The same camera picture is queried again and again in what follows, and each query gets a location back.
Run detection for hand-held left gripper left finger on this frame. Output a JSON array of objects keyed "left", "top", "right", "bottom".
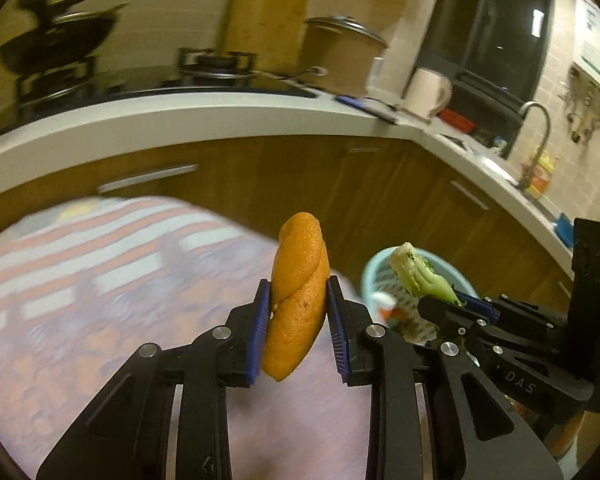
[{"left": 36, "top": 280, "right": 272, "bottom": 480}]

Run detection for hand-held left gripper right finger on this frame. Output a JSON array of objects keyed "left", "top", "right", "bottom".
[{"left": 327, "top": 276, "right": 563, "bottom": 480}]

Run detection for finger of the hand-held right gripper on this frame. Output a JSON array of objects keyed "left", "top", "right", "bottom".
[
  {"left": 457, "top": 292, "right": 571, "bottom": 332},
  {"left": 417, "top": 295, "right": 488, "bottom": 348}
]

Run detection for green vegetable stem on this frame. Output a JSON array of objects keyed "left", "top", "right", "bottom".
[{"left": 389, "top": 241, "right": 466, "bottom": 308}]

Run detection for orange peel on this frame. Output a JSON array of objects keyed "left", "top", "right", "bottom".
[{"left": 261, "top": 211, "right": 331, "bottom": 381}]

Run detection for light blue plastic basket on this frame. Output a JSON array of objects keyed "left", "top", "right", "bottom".
[{"left": 362, "top": 250, "right": 478, "bottom": 346}]

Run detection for person's right forearm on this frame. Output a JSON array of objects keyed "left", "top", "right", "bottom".
[{"left": 550, "top": 405, "right": 586, "bottom": 461}]

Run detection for blue sponge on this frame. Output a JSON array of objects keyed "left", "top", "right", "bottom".
[{"left": 555, "top": 212, "right": 576, "bottom": 248}]

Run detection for yellow dish soap bottle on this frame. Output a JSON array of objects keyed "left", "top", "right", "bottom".
[{"left": 525, "top": 147, "right": 561, "bottom": 198}]

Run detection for wooden kitchen cabinet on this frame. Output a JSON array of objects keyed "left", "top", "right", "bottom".
[{"left": 0, "top": 135, "right": 576, "bottom": 291}]

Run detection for red container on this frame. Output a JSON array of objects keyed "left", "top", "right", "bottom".
[{"left": 437, "top": 108, "right": 477, "bottom": 133}]

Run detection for metal faucet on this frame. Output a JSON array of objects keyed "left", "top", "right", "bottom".
[{"left": 517, "top": 101, "right": 552, "bottom": 188}]

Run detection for white electric kettle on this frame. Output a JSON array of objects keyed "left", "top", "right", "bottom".
[{"left": 404, "top": 66, "right": 453, "bottom": 120}]

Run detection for black and blue knife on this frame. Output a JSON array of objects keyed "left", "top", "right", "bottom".
[{"left": 336, "top": 95, "right": 398, "bottom": 125}]

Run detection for metal ladle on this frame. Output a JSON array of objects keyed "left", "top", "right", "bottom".
[{"left": 260, "top": 66, "right": 329, "bottom": 81}]

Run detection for dark window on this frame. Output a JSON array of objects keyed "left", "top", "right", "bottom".
[{"left": 415, "top": 0, "right": 556, "bottom": 131}]

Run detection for brown pot with lid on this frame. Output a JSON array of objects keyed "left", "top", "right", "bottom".
[{"left": 300, "top": 15, "right": 388, "bottom": 96}]

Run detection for white water heater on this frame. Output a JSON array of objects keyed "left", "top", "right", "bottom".
[{"left": 572, "top": 0, "right": 600, "bottom": 88}]

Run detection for black gas stove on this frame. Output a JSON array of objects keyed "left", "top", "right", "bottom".
[{"left": 0, "top": 47, "right": 321, "bottom": 136}]

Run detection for wooden cutting board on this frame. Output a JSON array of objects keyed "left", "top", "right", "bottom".
[{"left": 220, "top": 0, "right": 312, "bottom": 61}]

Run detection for black wok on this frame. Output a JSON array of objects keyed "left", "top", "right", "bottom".
[{"left": 0, "top": 0, "right": 131, "bottom": 78}]

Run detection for wall pipes and valves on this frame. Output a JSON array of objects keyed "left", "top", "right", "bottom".
[{"left": 562, "top": 67, "right": 600, "bottom": 146}]

